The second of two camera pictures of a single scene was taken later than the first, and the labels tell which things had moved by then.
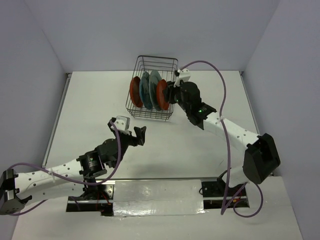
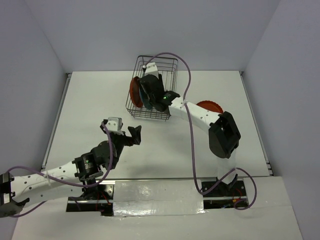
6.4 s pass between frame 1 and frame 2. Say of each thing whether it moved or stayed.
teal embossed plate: stayed
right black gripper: moved
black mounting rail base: stayed
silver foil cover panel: stayed
